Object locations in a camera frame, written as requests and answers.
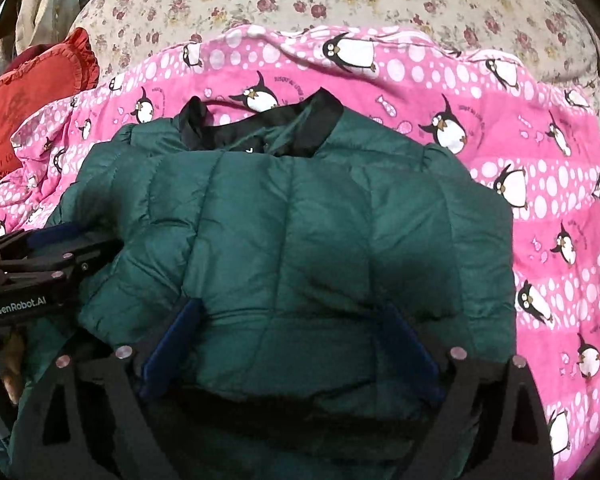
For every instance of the floral bed sheet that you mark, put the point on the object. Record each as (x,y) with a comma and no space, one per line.
(551,37)

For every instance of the dark green puffer jacket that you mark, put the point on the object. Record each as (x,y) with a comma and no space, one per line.
(293,227)

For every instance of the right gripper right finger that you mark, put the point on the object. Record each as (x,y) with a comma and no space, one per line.
(488,418)

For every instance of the red ruffled pillow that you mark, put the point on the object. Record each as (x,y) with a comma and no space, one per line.
(45,74)

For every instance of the beige left curtain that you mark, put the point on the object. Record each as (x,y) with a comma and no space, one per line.
(44,22)

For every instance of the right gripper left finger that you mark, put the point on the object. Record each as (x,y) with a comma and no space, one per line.
(85,420)

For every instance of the person left hand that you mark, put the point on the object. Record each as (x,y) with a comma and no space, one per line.
(10,370)

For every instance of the pink penguin blanket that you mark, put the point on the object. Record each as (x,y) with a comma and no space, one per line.
(537,144)

